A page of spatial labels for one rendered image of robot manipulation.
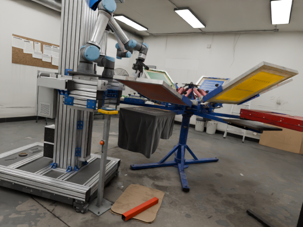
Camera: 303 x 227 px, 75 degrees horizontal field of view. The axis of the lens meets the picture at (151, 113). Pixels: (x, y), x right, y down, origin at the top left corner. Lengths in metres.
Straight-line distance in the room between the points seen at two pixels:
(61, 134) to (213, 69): 5.15
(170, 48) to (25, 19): 4.24
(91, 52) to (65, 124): 0.86
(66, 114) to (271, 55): 5.40
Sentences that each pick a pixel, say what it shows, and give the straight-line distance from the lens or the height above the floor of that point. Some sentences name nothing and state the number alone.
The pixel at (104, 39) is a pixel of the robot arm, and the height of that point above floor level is 1.67.
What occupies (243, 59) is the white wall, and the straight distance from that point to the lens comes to 6.36.
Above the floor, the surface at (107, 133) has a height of 0.74.
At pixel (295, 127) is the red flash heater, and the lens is 1.92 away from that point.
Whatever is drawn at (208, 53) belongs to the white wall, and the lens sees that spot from 6.63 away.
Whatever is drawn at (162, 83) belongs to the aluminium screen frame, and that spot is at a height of 1.25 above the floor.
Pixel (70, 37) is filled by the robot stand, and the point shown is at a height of 1.58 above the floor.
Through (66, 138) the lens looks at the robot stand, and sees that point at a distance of 2.25.
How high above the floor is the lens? 1.23
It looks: 8 degrees down
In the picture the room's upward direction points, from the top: 7 degrees clockwise
